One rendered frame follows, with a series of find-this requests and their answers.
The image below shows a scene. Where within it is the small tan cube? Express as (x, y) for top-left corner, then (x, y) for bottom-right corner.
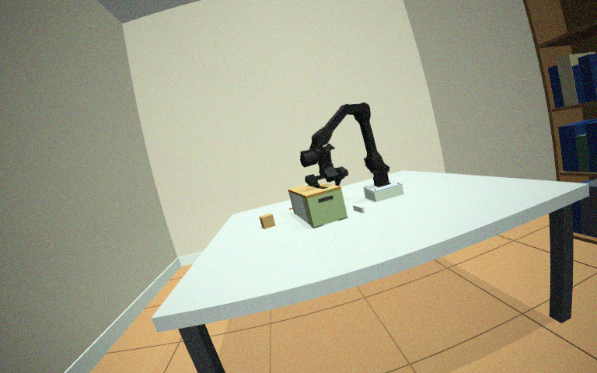
(259, 214), (276, 229)

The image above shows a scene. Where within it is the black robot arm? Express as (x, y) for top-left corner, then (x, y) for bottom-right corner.
(300, 103), (391, 187)

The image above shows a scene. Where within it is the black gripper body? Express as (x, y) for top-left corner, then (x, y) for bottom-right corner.
(305, 160), (348, 186)

